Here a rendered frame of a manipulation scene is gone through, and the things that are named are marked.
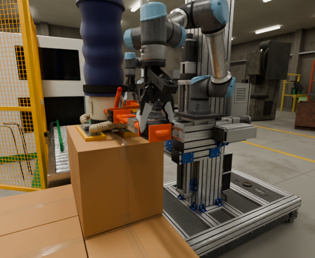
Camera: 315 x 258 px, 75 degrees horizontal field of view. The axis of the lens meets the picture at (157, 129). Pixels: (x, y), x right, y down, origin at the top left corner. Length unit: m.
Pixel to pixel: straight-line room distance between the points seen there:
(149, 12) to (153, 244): 0.87
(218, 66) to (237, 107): 0.62
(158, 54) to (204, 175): 1.25
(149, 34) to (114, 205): 0.74
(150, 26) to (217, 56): 0.58
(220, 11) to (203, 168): 1.09
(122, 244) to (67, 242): 0.24
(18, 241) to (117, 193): 0.47
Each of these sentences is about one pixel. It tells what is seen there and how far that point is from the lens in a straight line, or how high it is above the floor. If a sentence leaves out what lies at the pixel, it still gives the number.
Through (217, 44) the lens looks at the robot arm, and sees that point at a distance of 1.11.
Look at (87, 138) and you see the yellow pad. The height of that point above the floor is 0.97.
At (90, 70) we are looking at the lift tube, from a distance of 1.11.
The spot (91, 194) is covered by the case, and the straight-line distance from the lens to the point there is 0.96.
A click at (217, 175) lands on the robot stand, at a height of 0.49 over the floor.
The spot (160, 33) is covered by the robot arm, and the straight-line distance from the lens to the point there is 0.62.
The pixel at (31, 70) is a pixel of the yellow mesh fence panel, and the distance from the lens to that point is 2.27.
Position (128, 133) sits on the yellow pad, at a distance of 1.07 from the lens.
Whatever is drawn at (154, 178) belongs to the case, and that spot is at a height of 0.76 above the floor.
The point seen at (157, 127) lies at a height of 1.10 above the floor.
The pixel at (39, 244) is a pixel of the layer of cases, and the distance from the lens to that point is 1.13.
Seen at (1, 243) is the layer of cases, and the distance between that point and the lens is 1.22.
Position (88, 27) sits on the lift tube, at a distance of 1.14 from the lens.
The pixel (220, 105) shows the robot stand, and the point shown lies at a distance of 1.64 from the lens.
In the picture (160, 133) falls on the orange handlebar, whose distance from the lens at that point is 0.58.
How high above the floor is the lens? 1.21
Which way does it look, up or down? 12 degrees down
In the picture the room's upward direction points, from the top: straight up
